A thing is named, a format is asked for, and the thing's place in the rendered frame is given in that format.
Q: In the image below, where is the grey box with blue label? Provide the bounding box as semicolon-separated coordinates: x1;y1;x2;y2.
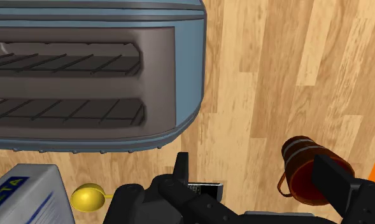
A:
0;163;76;224

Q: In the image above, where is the brown striped mug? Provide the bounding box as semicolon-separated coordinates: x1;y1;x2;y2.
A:
277;135;355;206

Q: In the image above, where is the yellow measuring spoon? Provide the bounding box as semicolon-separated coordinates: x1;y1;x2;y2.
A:
70;183;114;213

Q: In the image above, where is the blue two-slot toaster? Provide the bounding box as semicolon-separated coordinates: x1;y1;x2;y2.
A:
0;0;207;154

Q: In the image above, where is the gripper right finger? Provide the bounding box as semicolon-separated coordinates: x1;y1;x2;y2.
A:
311;154;375;224

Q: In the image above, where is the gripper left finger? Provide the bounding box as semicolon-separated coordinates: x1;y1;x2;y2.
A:
103;151;247;224

